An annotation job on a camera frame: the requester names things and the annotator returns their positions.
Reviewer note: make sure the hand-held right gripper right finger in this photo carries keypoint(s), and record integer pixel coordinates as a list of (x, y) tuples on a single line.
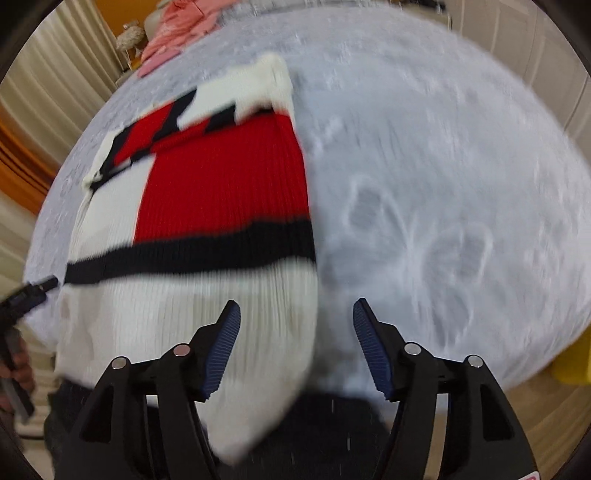
[(371, 353)]

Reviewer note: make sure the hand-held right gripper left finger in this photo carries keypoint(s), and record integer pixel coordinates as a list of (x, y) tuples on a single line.
[(224, 353)]

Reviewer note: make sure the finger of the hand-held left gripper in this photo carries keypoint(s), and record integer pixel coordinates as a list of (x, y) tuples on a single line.
[(32, 290)]

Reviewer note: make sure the red white black knit sweater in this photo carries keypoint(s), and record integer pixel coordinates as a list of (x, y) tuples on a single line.
[(221, 184)]

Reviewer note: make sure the pink clothes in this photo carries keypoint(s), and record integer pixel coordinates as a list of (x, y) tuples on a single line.
[(173, 34)]

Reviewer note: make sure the person's left hand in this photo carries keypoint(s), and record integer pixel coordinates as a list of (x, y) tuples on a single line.
[(23, 369)]

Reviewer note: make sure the yellow object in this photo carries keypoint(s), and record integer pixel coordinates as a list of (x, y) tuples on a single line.
[(575, 364)]

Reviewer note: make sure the beige curtain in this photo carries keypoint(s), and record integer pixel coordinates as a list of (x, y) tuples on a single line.
[(55, 74)]

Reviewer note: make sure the grey white lace bedspread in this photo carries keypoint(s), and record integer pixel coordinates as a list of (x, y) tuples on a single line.
[(415, 138)]

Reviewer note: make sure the fluffy beige toy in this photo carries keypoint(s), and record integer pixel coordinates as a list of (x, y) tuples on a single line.
[(130, 38)]

